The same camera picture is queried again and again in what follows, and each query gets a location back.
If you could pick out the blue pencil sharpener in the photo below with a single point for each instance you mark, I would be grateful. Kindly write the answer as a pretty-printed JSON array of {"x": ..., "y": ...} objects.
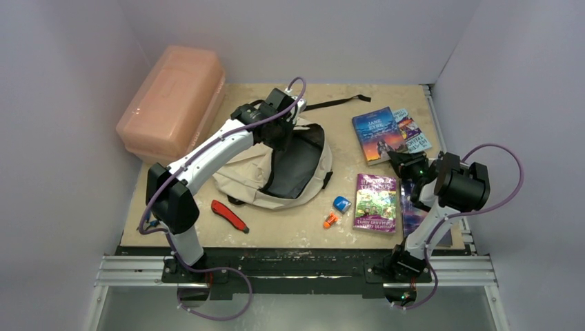
[{"x": 341, "y": 204}]

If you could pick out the purple treehouse book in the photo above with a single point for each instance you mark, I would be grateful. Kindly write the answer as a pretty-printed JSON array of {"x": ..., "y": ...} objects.
[{"x": 376, "y": 204}]

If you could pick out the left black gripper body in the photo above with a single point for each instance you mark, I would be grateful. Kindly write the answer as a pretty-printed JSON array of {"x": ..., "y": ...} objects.
[{"x": 280, "y": 136}]

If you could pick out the pink plastic storage box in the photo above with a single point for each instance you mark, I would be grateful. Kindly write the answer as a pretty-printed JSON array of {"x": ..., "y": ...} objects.
[{"x": 175, "y": 106}]

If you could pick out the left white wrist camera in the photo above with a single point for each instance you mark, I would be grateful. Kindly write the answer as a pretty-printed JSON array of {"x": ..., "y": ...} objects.
[{"x": 298, "y": 109}]

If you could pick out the beige backpack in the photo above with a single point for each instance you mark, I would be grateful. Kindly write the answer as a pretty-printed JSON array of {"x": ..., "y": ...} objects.
[{"x": 276, "y": 180}]

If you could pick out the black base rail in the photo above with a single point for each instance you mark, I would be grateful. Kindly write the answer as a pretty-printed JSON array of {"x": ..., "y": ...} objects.
[{"x": 223, "y": 272}]

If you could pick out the red utility knife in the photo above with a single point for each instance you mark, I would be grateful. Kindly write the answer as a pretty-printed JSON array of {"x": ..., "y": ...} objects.
[{"x": 226, "y": 213}]

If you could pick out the orange small toy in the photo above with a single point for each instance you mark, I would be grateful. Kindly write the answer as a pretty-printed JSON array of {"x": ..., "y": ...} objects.
[{"x": 330, "y": 220}]

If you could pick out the Jane Eyre book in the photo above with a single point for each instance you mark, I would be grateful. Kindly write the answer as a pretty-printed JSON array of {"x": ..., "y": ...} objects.
[{"x": 378, "y": 134}]

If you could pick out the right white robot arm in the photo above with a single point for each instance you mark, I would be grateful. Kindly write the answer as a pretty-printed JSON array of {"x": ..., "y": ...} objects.
[{"x": 446, "y": 189}]

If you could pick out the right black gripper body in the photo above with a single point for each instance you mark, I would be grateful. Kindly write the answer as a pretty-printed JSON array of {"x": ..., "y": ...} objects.
[{"x": 401, "y": 162}]

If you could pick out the light blue treehouse book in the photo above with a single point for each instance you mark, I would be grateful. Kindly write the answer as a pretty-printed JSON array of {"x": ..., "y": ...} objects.
[{"x": 416, "y": 140}]

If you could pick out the dark galaxy cover book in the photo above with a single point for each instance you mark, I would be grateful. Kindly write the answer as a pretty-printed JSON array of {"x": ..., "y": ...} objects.
[{"x": 411, "y": 216}]

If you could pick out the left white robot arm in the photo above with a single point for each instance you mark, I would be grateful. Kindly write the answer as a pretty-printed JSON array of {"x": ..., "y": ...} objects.
[{"x": 171, "y": 188}]

